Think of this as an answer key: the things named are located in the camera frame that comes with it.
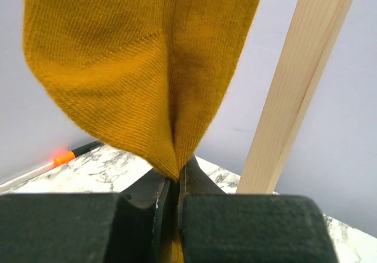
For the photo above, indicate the orange marker pen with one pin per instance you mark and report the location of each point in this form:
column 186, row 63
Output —
column 58, row 161

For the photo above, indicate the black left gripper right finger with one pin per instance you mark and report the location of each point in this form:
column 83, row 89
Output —
column 219, row 227

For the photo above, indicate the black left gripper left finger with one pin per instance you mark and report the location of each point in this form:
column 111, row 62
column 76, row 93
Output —
column 88, row 227

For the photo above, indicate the mustard sock striped cuff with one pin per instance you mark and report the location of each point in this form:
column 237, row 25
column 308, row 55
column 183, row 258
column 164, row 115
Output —
column 144, row 76

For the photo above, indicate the wooden clothes rack frame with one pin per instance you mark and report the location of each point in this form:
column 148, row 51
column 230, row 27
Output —
column 312, row 33

